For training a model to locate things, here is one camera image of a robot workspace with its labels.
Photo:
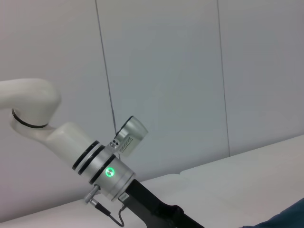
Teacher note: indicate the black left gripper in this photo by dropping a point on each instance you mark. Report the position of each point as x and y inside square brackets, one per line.
[152, 209]

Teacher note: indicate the teal blue shirt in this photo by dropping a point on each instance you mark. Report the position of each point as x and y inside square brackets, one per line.
[285, 217]

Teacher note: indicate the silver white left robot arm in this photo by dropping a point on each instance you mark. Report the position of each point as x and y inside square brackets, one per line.
[71, 142]

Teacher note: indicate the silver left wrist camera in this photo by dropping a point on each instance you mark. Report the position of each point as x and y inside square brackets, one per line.
[133, 133]

